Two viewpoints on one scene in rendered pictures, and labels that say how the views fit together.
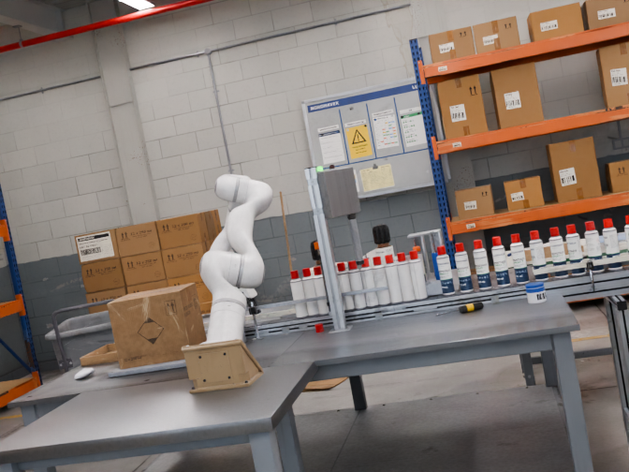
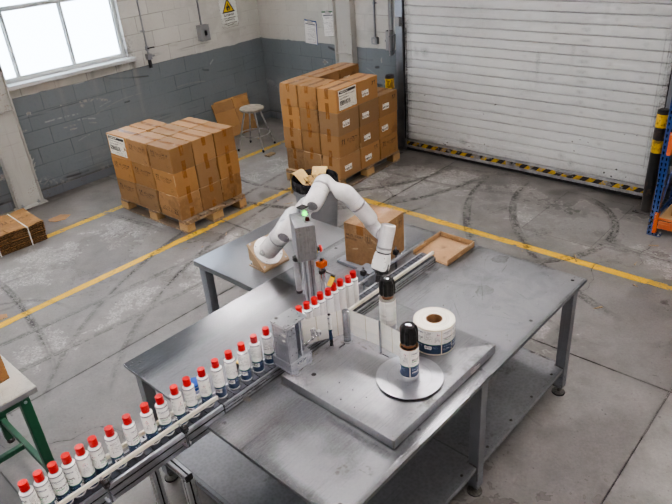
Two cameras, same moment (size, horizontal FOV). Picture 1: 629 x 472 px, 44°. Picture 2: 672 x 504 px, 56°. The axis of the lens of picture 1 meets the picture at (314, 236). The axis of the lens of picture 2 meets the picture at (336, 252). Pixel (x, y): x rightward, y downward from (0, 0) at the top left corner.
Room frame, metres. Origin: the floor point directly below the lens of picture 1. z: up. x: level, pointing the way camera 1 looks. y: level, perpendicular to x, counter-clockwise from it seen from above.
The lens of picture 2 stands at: (4.81, -2.37, 2.78)
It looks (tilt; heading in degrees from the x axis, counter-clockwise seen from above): 29 degrees down; 122
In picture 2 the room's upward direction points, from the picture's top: 5 degrees counter-clockwise
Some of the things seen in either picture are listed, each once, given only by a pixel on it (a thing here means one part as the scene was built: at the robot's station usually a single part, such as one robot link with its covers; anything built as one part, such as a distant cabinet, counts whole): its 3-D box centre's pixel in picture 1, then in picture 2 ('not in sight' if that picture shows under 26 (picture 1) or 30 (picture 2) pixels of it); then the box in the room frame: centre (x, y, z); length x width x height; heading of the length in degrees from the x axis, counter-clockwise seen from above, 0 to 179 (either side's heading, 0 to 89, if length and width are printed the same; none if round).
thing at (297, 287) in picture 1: (298, 293); (353, 287); (3.36, 0.11, 0.98); 0.05 x 0.05 x 0.20
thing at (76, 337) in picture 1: (108, 362); not in sight; (5.46, 1.58, 0.48); 0.89 x 0.63 x 0.96; 7
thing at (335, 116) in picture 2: not in sight; (341, 124); (1.18, 3.80, 0.57); 1.20 x 0.85 x 1.14; 80
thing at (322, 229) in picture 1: (326, 248); (308, 265); (3.18, -0.04, 1.16); 0.04 x 0.04 x 0.67; 77
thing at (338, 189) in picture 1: (334, 193); (303, 236); (3.22, -0.11, 1.38); 0.17 x 0.10 x 0.19; 132
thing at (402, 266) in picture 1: (404, 276); not in sight; (3.26, -0.34, 0.98); 0.05 x 0.05 x 0.20
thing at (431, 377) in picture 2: not in sight; (409, 377); (3.88, -0.33, 0.89); 0.31 x 0.31 x 0.01
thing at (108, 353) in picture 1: (124, 350); (443, 247); (3.55, 0.95, 0.85); 0.30 x 0.26 x 0.04; 77
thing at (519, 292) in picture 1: (335, 317); (338, 319); (3.33, -0.02, 0.85); 1.65 x 0.11 x 0.05; 77
